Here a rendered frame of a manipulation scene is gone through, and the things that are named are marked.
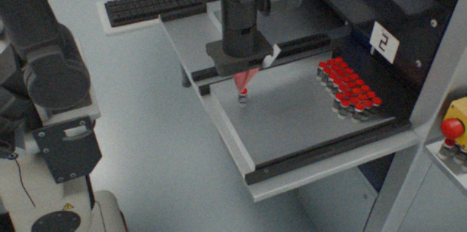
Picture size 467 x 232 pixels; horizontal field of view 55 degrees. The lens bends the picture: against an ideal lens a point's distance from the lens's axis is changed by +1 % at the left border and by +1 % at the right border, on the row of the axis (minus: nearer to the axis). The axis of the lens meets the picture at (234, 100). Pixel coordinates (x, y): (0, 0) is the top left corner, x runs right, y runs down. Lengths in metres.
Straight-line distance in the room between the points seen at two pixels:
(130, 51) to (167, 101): 0.50
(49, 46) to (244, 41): 0.29
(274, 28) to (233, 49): 0.59
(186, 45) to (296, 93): 0.35
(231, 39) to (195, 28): 0.60
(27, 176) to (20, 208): 0.08
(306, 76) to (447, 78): 0.36
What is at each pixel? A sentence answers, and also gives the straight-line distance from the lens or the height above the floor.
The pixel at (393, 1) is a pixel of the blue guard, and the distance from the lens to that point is 1.02.
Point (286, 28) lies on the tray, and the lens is 1.31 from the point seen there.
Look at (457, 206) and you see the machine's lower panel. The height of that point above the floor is 0.44.
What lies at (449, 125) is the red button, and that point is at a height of 1.01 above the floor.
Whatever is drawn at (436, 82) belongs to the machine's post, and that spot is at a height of 1.04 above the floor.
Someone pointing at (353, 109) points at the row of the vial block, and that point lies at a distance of 1.04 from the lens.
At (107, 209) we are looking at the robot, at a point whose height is 0.28.
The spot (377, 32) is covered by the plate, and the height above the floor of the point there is 1.03.
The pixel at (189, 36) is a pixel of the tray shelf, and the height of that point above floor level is 0.88.
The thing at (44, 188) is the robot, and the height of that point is 0.86.
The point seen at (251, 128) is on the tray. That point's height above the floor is 0.88.
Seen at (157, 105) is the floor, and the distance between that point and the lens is 2.33.
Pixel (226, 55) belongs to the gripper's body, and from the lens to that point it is 0.73.
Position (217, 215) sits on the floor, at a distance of 1.90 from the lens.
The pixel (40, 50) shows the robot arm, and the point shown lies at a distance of 0.59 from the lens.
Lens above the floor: 1.63
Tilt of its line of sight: 44 degrees down
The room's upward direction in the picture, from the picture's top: straight up
